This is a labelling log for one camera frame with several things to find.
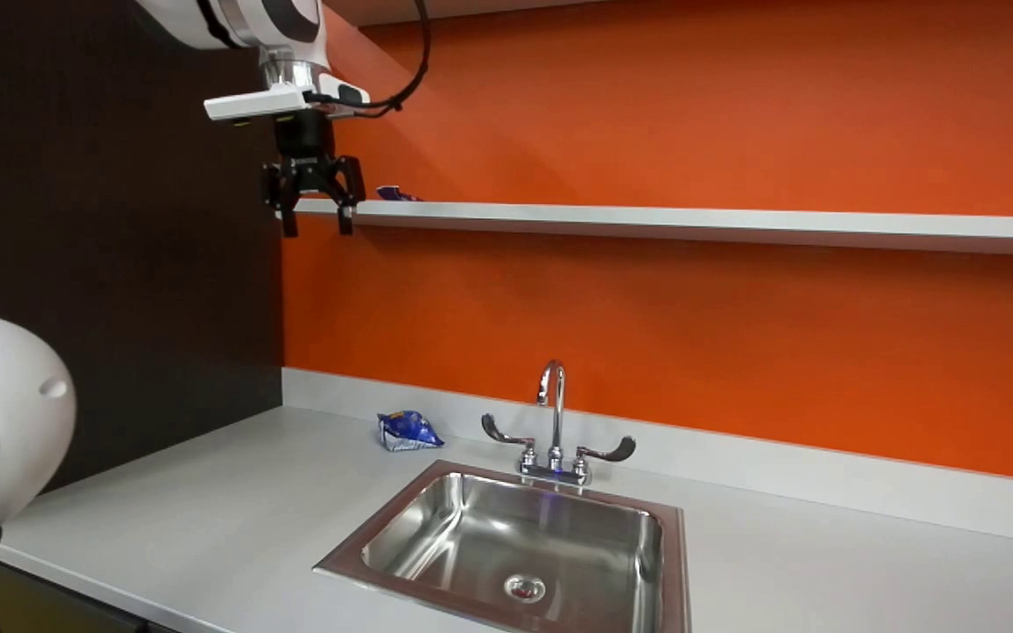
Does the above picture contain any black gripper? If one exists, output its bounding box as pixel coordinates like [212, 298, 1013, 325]
[259, 109, 371, 244]

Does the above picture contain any blue crumpled cloth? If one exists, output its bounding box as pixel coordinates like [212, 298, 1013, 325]
[374, 407, 447, 457]

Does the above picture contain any stainless steel sink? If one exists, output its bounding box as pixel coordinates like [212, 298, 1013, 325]
[314, 457, 694, 633]

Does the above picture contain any round sink drain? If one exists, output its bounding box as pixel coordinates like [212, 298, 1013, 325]
[500, 569, 548, 606]

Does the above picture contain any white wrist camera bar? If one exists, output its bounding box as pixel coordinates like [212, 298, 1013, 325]
[201, 67, 378, 126]

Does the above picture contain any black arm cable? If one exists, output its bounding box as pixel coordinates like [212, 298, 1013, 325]
[344, 0, 436, 120]

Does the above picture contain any chrome faucet with handles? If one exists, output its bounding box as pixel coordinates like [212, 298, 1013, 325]
[477, 359, 641, 491]

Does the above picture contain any white wall shelf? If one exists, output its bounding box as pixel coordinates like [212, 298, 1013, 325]
[292, 193, 1013, 262]

